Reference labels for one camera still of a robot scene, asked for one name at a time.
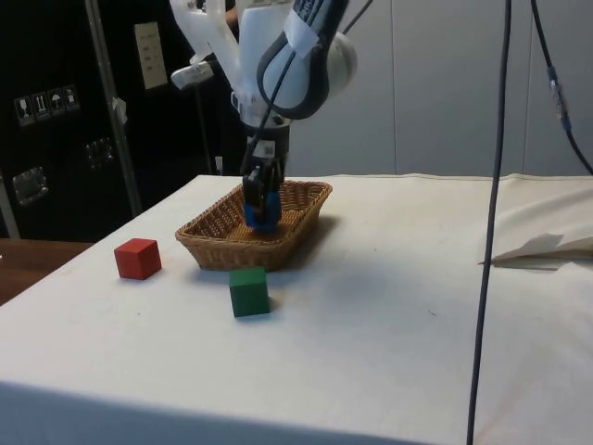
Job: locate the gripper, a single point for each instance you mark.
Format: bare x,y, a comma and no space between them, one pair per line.
280,139

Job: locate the red cube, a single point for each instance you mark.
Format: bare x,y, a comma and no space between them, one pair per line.
136,259

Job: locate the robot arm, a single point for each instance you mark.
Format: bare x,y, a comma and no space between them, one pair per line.
343,65

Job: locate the blue cube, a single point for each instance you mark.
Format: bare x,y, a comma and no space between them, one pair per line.
272,215

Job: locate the green cube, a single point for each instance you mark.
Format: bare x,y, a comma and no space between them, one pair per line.
250,296

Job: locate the wicker basket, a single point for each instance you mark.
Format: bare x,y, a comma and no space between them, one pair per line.
218,252

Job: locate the black cabinet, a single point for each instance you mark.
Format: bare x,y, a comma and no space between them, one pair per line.
55,55

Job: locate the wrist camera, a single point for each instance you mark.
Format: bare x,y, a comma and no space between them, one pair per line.
190,76

